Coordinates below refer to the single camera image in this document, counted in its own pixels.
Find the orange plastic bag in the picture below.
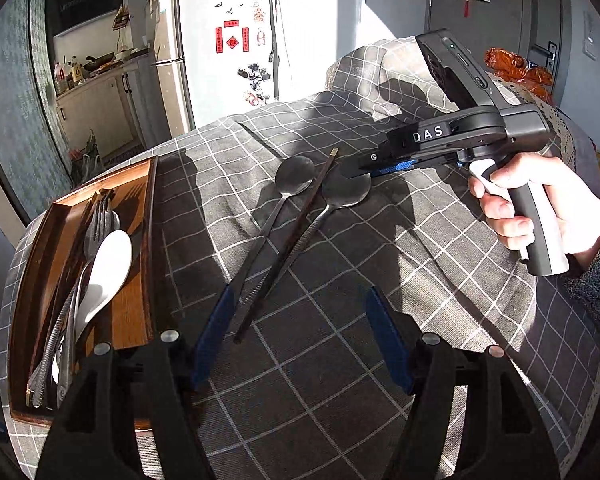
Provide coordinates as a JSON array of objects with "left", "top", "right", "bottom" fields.
[{"left": 481, "top": 46, "right": 554, "bottom": 104}]

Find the person's right hand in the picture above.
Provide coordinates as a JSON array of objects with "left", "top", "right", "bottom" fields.
[{"left": 466, "top": 152, "right": 600, "bottom": 269}]

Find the grey door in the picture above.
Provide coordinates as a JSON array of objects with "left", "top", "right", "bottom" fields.
[{"left": 424, "top": 0, "right": 567, "bottom": 112}]

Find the grey checked tablecloth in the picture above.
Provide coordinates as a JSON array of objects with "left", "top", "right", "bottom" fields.
[{"left": 0, "top": 37, "right": 600, "bottom": 480}]

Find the gold-tipped dark chopstick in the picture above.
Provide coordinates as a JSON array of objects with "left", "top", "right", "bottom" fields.
[{"left": 232, "top": 146, "right": 342, "bottom": 346}]

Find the patterned sliding door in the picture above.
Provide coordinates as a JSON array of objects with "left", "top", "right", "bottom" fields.
[{"left": 0, "top": 0, "right": 77, "bottom": 207}]

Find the silver metal fork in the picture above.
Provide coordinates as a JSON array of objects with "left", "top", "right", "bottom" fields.
[{"left": 55, "top": 191, "right": 116, "bottom": 411}]

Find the dark metal spoon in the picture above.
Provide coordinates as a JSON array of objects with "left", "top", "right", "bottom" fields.
[
  {"left": 247, "top": 169, "right": 373, "bottom": 307},
  {"left": 222, "top": 155, "right": 317, "bottom": 311}
]

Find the white spoon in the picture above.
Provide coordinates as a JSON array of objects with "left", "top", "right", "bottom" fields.
[{"left": 50, "top": 229, "right": 134, "bottom": 387}]

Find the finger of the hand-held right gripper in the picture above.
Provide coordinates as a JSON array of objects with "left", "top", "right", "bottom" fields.
[
  {"left": 369, "top": 154, "right": 469, "bottom": 179},
  {"left": 339, "top": 116, "right": 464, "bottom": 180}
]

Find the white light switch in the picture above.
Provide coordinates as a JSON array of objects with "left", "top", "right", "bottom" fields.
[{"left": 581, "top": 9, "right": 599, "bottom": 59}]

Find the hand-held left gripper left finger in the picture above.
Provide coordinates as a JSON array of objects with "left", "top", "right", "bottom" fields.
[{"left": 35, "top": 284, "right": 237, "bottom": 480}]

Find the wooden tray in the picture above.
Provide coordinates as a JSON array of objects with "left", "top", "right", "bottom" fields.
[{"left": 7, "top": 156, "right": 162, "bottom": 432}]

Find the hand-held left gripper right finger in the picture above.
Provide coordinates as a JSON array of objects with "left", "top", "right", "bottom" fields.
[{"left": 365, "top": 285, "right": 563, "bottom": 480}]

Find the bag with vegetables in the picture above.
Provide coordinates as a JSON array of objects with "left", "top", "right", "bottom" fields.
[{"left": 69, "top": 129, "right": 104, "bottom": 172}]

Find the white kitchen cabinet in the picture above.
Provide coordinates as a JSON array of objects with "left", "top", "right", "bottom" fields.
[{"left": 54, "top": 52, "right": 154, "bottom": 162}]

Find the person's right forearm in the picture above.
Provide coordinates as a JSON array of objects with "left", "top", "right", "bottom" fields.
[{"left": 564, "top": 200, "right": 600, "bottom": 347}]

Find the white refrigerator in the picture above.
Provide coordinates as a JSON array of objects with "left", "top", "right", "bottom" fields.
[{"left": 146, "top": 0, "right": 282, "bottom": 134}]

